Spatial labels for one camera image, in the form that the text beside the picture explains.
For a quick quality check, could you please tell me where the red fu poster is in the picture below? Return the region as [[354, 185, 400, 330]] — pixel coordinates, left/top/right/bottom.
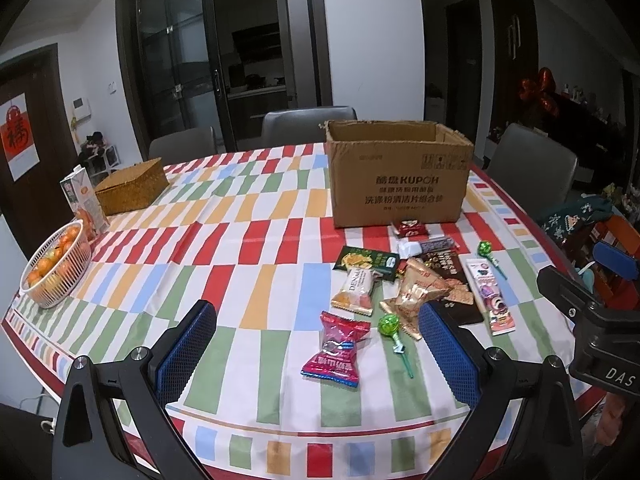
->
[[1, 93, 40, 181]]

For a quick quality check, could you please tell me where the brown cardboard box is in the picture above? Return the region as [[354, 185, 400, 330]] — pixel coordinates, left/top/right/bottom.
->
[[324, 120, 474, 229]]

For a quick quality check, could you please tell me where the dark green christmas cloth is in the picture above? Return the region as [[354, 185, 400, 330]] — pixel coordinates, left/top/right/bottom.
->
[[538, 195, 613, 246]]

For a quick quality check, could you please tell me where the dark chocolate bar packet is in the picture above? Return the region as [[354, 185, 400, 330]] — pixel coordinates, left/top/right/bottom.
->
[[424, 249, 484, 325]]

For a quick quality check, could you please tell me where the colourful striped tablecloth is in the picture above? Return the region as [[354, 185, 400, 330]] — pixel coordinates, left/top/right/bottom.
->
[[1, 142, 609, 480]]

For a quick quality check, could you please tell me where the grey chair left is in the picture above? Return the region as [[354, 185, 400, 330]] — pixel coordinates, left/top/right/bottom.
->
[[149, 127, 217, 165]]

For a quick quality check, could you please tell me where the white pink candy strip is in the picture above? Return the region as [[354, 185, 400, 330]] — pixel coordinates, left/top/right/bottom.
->
[[465, 259, 515, 336]]

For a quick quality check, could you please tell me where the grey chair right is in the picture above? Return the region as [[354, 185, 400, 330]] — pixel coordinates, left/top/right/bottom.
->
[[487, 124, 577, 220]]

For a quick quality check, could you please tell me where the juice carton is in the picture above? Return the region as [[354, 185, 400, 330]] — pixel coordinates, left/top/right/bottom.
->
[[60, 166, 108, 240]]

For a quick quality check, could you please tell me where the glass sliding door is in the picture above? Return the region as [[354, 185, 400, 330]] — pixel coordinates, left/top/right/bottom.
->
[[115, 0, 238, 156]]

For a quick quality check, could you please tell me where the red balloon decoration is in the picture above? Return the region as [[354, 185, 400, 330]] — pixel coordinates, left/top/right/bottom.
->
[[518, 67, 559, 116]]

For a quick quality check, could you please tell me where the white orange biscuit packet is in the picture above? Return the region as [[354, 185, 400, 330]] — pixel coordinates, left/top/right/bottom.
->
[[331, 266, 375, 316]]

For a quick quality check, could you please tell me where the white grey snack bar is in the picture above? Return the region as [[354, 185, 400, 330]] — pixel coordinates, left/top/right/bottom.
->
[[398, 235, 458, 259]]

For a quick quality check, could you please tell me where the green lollipop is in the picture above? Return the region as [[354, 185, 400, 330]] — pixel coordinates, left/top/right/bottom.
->
[[477, 240, 506, 278], [378, 313, 414, 378]]

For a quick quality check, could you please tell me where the white basket of oranges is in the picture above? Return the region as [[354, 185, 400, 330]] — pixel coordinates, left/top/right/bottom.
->
[[20, 220, 92, 309]]

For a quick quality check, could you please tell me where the green cracker packet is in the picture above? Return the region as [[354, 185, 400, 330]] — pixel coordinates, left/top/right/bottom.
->
[[333, 246, 400, 282]]

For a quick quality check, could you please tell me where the red snack packet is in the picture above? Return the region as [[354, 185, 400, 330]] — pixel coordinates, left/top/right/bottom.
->
[[392, 219, 428, 238]]

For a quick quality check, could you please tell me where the grey chair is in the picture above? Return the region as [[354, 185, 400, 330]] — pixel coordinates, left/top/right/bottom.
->
[[149, 127, 217, 165], [487, 124, 577, 220], [262, 106, 357, 148]]

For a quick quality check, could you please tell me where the gold brown snack packet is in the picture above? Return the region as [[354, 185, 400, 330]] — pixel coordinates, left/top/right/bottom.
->
[[380, 258, 450, 340]]

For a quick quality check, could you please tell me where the pink red candy bag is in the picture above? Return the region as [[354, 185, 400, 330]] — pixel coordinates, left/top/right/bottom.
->
[[300, 311, 371, 388]]

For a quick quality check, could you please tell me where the woven straw box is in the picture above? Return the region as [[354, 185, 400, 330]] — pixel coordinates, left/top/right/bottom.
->
[[94, 158, 168, 216]]

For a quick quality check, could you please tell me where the grey chair middle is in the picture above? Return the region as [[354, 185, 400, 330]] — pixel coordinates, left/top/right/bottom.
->
[[262, 106, 357, 148]]

